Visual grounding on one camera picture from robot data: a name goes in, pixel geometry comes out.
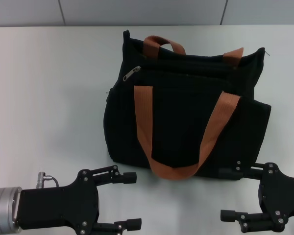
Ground left wrist connector cable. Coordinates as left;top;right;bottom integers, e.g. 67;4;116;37
36;172;60;189

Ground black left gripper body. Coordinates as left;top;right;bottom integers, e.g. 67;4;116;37
16;168;100;235

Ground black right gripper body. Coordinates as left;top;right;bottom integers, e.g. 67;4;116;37
258;162;294;232

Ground black fabric bag brown handles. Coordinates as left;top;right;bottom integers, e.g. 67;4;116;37
104;29;272;181

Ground silver metal zipper pull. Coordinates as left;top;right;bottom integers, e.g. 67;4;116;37
122;65;141;82

